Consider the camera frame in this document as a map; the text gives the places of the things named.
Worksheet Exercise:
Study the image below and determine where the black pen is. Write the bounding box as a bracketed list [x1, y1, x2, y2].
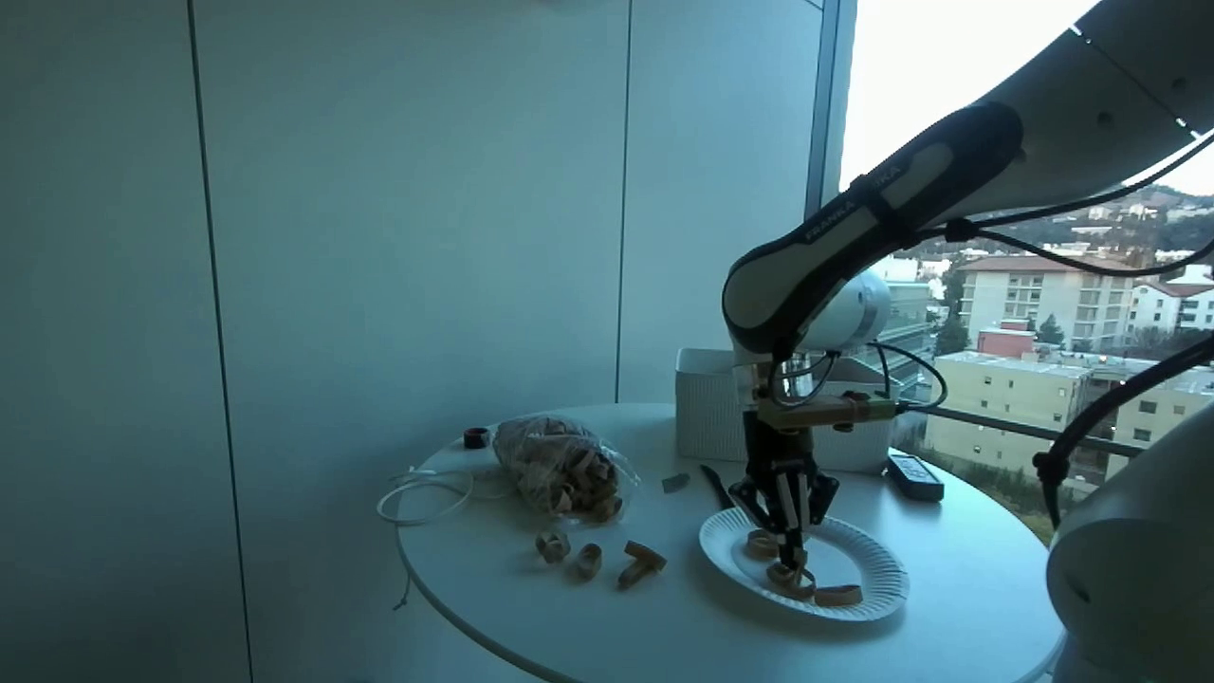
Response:
[699, 464, 732, 510]

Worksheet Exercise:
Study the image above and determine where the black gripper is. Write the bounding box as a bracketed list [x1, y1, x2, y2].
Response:
[732, 409, 837, 569]

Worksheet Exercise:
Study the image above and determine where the bag of rubber bands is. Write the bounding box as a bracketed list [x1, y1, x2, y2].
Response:
[493, 419, 622, 523]

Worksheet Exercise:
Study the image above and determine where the small black knob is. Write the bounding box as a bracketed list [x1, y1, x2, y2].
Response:
[457, 429, 489, 449]

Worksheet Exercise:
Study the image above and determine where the white plastic storage bin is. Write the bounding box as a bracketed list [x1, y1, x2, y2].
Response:
[673, 351, 896, 476]

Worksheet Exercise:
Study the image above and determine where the tan rubber band long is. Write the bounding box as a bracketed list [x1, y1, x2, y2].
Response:
[613, 542, 666, 592]

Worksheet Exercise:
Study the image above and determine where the white coiled cable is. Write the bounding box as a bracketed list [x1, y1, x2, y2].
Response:
[370, 464, 477, 533]

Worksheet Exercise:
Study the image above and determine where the white paper plate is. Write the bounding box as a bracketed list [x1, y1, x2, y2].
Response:
[692, 506, 914, 625]

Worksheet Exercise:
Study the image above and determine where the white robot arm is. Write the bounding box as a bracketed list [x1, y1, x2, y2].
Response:
[719, 0, 1214, 683]

